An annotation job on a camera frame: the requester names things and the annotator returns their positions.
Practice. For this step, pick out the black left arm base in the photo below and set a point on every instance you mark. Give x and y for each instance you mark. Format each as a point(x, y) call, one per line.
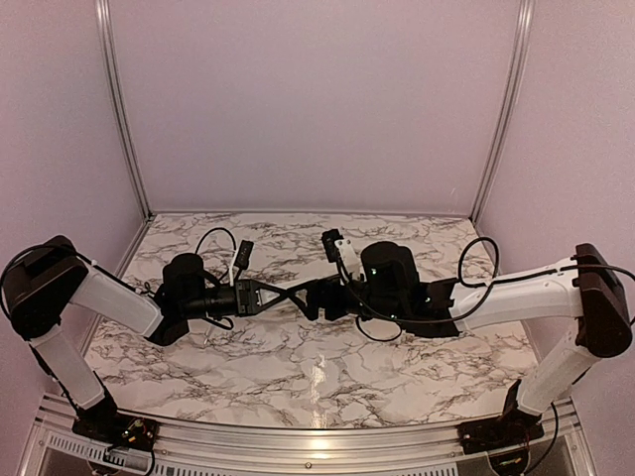
point(119, 431)

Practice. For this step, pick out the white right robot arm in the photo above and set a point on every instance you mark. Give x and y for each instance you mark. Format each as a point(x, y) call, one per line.
point(582, 288)

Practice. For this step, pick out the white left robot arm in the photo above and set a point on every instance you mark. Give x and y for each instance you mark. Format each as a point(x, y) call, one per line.
point(42, 282)

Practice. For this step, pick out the aluminium left corner post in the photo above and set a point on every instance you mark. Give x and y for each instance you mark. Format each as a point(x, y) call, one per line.
point(107, 39)

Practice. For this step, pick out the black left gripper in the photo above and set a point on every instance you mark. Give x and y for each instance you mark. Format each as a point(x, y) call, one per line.
point(247, 297)

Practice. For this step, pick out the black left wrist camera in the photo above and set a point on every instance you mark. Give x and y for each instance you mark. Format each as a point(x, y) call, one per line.
point(243, 254)

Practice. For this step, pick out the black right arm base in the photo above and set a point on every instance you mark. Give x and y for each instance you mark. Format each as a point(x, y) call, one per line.
point(511, 427)

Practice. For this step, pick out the aluminium right corner post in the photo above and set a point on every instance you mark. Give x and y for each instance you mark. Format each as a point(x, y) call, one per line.
point(511, 93)

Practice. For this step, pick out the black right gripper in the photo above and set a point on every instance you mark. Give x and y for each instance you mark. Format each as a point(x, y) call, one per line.
point(317, 287)

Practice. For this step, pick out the aluminium front frame rail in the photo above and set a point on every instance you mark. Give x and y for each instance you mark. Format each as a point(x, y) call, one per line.
point(200, 448)

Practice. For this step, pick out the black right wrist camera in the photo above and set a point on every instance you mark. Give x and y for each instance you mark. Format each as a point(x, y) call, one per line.
point(328, 240)

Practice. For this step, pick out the aluminium corner post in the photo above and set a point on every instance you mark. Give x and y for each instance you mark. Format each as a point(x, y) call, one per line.
point(107, 39)
point(511, 93)

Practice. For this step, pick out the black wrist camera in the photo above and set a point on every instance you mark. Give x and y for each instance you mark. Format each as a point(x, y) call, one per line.
point(243, 254)
point(328, 240)

